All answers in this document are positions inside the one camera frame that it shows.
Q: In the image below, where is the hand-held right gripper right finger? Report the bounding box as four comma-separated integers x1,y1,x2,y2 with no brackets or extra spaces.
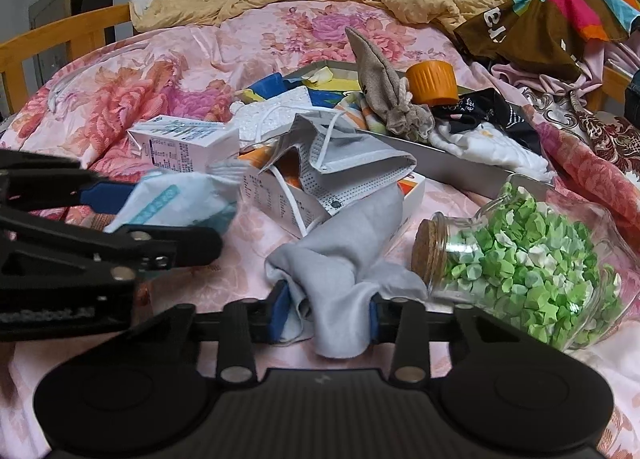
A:
369,295,511,384

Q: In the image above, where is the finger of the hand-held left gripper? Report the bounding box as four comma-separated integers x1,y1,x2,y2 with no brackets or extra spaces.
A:
0,151,137,216
0,209,224,284

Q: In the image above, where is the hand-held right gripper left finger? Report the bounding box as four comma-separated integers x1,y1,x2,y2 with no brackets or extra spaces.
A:
132,281,292,384

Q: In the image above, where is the tissue packet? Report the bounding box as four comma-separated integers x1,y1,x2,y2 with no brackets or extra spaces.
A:
104,170,240,240

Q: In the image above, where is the grey cloth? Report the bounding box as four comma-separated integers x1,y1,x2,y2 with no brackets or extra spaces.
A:
264,184,428,360

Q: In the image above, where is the grey metal tray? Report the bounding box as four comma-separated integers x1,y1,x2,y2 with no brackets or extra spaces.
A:
235,59,556,192

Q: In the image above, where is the white orange box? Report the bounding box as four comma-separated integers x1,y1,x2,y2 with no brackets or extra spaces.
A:
239,146,426,240

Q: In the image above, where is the white blue carton box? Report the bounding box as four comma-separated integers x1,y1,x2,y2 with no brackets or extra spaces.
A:
127,115,241,174

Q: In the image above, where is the pink floral quilt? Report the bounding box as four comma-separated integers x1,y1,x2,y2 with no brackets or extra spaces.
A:
0,1,640,459

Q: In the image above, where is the white textured pad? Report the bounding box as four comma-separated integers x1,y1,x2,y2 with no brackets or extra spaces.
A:
230,88,316,142

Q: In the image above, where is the glass jar of paper stars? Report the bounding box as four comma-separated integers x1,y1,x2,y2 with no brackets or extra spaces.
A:
411,174,638,352

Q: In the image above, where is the grey face mask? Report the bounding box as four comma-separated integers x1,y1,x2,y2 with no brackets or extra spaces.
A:
257,106,418,240

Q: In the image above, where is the cartoon printed towel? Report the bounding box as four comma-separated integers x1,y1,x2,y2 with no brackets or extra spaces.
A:
235,66,381,130

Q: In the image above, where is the grey door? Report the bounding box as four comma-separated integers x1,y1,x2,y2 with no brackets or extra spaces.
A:
27,0,113,84

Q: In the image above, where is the white cloth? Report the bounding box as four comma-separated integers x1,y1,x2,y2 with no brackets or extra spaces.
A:
427,121,551,180

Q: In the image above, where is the striped baby sock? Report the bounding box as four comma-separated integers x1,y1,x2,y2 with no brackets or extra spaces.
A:
340,91,386,132

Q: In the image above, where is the black patterned cloth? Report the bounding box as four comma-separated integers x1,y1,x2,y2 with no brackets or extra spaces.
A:
430,88,543,154

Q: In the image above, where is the orange plastic cup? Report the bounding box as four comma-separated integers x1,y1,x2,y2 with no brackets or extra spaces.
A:
405,60,459,106

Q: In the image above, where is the colourful striped brown garment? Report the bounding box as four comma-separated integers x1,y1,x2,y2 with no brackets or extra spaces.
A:
452,0,640,80

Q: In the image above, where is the pale pink cloth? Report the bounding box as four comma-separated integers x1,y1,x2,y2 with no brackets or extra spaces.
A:
490,39,640,104

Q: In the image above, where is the burlap drawstring pouch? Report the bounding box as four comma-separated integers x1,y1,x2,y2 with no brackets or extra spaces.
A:
345,26,433,142

